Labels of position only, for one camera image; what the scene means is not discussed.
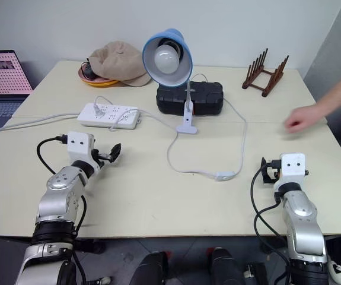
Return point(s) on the white light bulb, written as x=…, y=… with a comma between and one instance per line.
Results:
x=165, y=59

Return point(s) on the beige cap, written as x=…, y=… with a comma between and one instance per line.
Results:
x=119, y=62

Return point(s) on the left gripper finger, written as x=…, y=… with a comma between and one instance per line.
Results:
x=114, y=158
x=117, y=148

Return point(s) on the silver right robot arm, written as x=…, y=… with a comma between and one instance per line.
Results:
x=303, y=225

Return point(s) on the white shoe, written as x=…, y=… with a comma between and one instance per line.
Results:
x=337, y=270

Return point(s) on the brown wooden dish rack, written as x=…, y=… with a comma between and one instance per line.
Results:
x=265, y=83

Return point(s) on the black and white caster wheel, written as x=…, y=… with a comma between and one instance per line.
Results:
x=254, y=270

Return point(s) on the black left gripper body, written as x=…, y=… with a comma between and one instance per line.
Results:
x=102, y=156

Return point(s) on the black plastic case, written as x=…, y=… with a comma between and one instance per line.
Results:
x=205, y=98

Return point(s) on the grey laptop with pink screen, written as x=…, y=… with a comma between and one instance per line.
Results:
x=1, y=74

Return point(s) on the white power strip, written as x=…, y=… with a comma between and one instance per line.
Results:
x=84, y=118

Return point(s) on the person's bare hand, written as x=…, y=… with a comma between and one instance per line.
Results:
x=303, y=117

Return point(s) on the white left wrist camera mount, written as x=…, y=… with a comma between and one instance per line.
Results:
x=79, y=145

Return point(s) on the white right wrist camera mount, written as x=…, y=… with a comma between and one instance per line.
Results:
x=291, y=169

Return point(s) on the blue clip desk lamp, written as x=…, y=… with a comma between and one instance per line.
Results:
x=173, y=34

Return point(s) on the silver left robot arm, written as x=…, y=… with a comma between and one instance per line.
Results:
x=57, y=202

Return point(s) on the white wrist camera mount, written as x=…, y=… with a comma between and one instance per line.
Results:
x=79, y=145
x=291, y=169

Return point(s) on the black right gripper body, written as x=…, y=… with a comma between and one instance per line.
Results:
x=276, y=172

